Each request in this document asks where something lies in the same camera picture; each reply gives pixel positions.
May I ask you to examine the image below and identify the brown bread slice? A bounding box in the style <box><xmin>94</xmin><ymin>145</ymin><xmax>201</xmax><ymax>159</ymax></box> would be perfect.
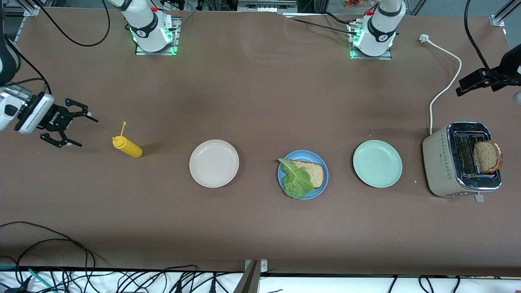
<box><xmin>293</xmin><ymin>160</ymin><xmax>325</xmax><ymax>189</ymax></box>
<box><xmin>473</xmin><ymin>140</ymin><xmax>504</xmax><ymax>175</ymax></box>

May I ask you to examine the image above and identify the green lettuce leaf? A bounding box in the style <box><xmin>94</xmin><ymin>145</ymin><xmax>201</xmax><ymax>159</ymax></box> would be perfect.
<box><xmin>278</xmin><ymin>158</ymin><xmax>315</xmax><ymax>199</ymax></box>

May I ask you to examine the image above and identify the green plate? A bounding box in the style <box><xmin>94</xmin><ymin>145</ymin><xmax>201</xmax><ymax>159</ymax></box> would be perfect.
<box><xmin>352</xmin><ymin>140</ymin><xmax>403</xmax><ymax>188</ymax></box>

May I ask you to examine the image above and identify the beige plate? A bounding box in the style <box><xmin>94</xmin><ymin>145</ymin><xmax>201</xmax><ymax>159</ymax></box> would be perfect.
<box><xmin>189</xmin><ymin>139</ymin><xmax>240</xmax><ymax>188</ymax></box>

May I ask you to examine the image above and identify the blue plate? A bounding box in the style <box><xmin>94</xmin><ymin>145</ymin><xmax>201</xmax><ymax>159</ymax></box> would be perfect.
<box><xmin>278</xmin><ymin>150</ymin><xmax>329</xmax><ymax>200</ymax></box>

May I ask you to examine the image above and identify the yellow mustard squeeze bottle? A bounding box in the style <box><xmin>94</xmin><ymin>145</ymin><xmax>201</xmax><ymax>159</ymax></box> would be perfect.
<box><xmin>112</xmin><ymin>121</ymin><xmax>143</xmax><ymax>159</ymax></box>

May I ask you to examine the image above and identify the beige chrome toaster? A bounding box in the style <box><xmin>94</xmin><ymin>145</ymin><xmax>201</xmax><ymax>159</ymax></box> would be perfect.
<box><xmin>422</xmin><ymin>122</ymin><xmax>503</xmax><ymax>203</ymax></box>

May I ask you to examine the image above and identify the grey metal box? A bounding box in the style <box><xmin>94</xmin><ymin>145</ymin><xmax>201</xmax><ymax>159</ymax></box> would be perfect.
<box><xmin>237</xmin><ymin>0</ymin><xmax>298</xmax><ymax>13</ymax></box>

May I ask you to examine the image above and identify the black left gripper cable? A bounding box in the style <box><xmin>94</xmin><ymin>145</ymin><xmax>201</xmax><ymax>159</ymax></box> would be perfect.
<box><xmin>464</xmin><ymin>0</ymin><xmax>495</xmax><ymax>74</ymax></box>

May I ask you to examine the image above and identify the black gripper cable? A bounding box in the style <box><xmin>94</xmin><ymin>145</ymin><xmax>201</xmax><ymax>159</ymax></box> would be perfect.
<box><xmin>0</xmin><ymin>37</ymin><xmax>51</xmax><ymax>94</ymax></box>
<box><xmin>464</xmin><ymin>0</ymin><xmax>495</xmax><ymax>74</ymax></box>

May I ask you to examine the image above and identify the white toaster power cord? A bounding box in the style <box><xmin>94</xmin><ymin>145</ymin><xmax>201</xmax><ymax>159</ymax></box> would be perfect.
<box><xmin>419</xmin><ymin>34</ymin><xmax>463</xmax><ymax>136</ymax></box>

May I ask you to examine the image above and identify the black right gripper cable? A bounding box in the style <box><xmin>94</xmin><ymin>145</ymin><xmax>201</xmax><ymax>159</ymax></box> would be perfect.
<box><xmin>0</xmin><ymin>37</ymin><xmax>51</xmax><ymax>94</ymax></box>

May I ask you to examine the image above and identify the long black table cable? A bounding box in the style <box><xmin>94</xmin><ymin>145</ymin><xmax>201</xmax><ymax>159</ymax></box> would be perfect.
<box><xmin>0</xmin><ymin>221</ymin><xmax>97</xmax><ymax>293</ymax></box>
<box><xmin>16</xmin><ymin>238</ymin><xmax>90</xmax><ymax>285</ymax></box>

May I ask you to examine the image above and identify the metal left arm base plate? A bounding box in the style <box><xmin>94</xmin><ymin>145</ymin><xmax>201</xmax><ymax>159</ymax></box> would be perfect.
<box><xmin>347</xmin><ymin>22</ymin><xmax>394</xmax><ymax>61</ymax></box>

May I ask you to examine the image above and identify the teal cable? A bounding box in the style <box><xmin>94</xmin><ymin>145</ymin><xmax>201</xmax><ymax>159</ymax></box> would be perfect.
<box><xmin>0</xmin><ymin>265</ymin><xmax>55</xmax><ymax>291</ymax></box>

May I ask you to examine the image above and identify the tangle of black cables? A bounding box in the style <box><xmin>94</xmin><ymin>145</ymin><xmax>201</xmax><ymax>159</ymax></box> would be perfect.
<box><xmin>0</xmin><ymin>265</ymin><xmax>245</xmax><ymax>293</ymax></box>

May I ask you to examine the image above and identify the black cable behind arm base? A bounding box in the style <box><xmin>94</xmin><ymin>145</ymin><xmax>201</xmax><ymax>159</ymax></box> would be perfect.
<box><xmin>281</xmin><ymin>11</ymin><xmax>367</xmax><ymax>36</ymax></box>

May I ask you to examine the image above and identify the metal table edge bracket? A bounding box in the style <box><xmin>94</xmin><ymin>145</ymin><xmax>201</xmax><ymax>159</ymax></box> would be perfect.
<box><xmin>233</xmin><ymin>259</ymin><xmax>268</xmax><ymax>293</ymax></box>

